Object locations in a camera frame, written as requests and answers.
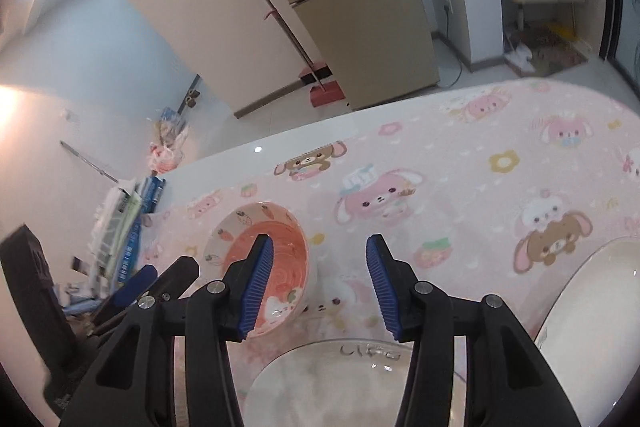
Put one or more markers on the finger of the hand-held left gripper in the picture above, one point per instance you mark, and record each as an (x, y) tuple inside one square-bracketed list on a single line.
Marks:
[(132, 284), (182, 272)]

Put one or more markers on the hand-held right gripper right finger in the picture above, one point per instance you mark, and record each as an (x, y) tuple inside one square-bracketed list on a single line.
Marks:
[(377, 272)]

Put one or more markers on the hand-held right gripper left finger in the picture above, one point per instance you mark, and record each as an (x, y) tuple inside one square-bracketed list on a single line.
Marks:
[(261, 267)]

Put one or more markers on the pink strawberry print bowl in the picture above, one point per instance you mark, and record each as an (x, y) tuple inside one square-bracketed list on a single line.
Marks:
[(235, 232)]

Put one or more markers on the white plate with cartoon rim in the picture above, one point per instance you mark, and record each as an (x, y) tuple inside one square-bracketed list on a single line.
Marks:
[(320, 382)]

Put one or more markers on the large white cartoon plate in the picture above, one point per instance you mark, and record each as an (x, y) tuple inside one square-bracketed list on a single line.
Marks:
[(600, 307)]

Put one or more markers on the stack of boxes and books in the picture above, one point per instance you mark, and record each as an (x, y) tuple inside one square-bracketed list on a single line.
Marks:
[(125, 227)]

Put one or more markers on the pink plastic bags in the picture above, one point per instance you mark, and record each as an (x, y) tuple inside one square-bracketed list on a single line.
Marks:
[(167, 147)]

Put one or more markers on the pink cartoon printed tablecloth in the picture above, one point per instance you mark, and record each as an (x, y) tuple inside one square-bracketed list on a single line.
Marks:
[(450, 167)]

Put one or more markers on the metal rod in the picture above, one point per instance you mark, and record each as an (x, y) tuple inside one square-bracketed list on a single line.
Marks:
[(90, 161)]

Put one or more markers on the red dustpan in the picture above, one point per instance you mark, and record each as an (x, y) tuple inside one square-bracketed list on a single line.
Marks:
[(327, 94)]

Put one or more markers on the beige refrigerator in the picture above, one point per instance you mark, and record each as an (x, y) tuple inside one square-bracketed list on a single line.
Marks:
[(360, 22)]

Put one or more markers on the white slippers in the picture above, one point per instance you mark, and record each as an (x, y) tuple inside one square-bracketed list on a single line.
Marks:
[(520, 57)]

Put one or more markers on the brown floor mat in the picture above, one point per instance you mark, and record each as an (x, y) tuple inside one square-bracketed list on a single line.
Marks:
[(560, 52)]

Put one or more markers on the yellow floor item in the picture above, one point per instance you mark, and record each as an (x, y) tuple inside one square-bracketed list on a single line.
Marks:
[(560, 31)]

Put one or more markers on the wall hook rack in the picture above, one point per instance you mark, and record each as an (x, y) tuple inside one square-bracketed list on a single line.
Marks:
[(191, 93)]

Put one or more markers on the white wall outlet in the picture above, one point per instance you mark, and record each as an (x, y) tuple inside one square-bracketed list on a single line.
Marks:
[(448, 5)]

